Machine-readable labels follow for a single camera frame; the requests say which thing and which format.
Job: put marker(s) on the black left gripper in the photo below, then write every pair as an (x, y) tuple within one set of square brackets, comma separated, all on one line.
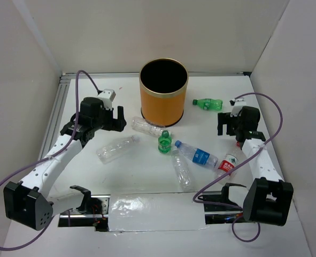
[(116, 125)]

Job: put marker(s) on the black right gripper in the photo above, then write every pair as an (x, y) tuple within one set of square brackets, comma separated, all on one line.
[(225, 118)]

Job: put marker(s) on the green bottle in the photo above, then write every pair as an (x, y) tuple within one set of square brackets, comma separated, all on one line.
[(165, 142), (208, 104)]

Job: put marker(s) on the red label water bottle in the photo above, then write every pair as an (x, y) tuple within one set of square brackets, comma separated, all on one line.
[(232, 159)]

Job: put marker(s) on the clear bottle white cap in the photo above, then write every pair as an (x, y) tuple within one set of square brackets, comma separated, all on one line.
[(116, 148)]

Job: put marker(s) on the blue label water bottle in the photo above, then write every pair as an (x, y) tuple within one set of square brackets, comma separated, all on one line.
[(197, 156)]

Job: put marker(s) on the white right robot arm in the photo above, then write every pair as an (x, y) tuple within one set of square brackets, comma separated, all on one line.
[(268, 199)]

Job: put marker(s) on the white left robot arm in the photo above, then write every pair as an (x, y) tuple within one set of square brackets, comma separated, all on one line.
[(28, 201)]

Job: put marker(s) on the orange cylindrical bin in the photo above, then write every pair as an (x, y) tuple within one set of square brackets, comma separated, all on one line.
[(163, 86)]

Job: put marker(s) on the shiny white tape sheet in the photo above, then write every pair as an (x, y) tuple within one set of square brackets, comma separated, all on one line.
[(155, 212)]

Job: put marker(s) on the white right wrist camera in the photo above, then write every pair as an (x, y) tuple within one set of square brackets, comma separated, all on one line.
[(237, 105)]

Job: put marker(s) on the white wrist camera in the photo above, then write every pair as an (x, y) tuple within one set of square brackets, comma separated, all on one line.
[(107, 96), (237, 105)]

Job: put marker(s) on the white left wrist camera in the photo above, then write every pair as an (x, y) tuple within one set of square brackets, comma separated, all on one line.
[(107, 96)]

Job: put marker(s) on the aluminium frame rail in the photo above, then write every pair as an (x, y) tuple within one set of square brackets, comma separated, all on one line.
[(61, 96)]

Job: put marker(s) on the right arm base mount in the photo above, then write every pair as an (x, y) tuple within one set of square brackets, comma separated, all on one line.
[(217, 214)]

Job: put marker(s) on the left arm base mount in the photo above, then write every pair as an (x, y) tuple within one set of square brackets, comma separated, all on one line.
[(95, 215)]

